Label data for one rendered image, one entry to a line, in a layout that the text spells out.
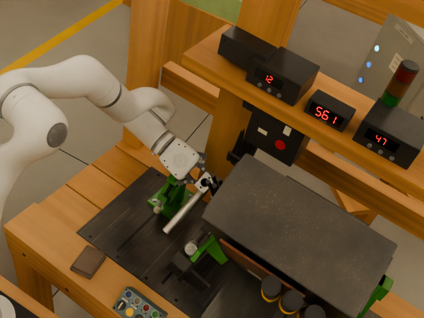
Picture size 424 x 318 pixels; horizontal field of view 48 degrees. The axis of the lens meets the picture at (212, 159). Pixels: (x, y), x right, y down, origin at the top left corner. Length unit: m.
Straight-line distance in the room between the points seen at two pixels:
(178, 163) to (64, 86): 0.46
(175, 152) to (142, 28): 0.46
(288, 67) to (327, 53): 3.35
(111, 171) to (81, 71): 0.84
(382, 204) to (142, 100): 0.84
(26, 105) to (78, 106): 2.43
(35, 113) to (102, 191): 0.84
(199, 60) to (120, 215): 0.68
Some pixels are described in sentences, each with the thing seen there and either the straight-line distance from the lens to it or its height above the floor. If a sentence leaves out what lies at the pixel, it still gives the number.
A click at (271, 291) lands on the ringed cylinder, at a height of 1.55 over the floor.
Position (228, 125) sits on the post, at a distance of 1.64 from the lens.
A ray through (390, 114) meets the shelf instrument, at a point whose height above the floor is 1.61.
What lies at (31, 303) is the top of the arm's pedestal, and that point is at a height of 0.85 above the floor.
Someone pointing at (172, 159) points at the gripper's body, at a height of 1.29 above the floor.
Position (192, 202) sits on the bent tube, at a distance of 1.59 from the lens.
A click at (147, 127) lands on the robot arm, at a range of 1.46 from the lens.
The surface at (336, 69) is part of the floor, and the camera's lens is 4.54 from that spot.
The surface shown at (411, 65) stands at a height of 1.73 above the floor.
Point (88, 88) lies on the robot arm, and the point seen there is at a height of 1.60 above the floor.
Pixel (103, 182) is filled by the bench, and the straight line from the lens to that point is 1.91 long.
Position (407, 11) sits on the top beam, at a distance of 1.24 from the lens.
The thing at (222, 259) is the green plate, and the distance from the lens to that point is 1.47.
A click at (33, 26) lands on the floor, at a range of 4.33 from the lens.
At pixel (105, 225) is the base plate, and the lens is 1.77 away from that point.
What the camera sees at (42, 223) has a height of 0.90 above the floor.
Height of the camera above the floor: 2.36
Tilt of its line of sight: 46 degrees down
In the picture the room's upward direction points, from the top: 15 degrees clockwise
